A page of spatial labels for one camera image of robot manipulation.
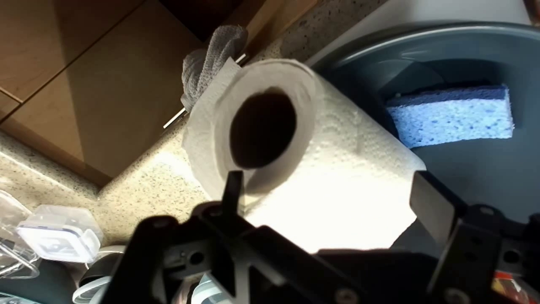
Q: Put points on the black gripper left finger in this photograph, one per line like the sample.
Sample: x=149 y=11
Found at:
x=233 y=195

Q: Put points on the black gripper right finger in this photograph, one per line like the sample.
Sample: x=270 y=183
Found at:
x=434 y=210

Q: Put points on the white kitchen paper roll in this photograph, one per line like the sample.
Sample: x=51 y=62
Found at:
x=348 y=192

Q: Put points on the dark blue bowl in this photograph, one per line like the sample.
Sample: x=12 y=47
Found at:
x=478 y=180

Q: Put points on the blue sponge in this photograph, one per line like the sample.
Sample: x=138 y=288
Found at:
x=449 y=119

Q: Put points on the clear lidded plastic container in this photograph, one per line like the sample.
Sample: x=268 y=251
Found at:
x=59 y=237

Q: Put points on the clear glass container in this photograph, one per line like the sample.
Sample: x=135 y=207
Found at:
x=14 y=254

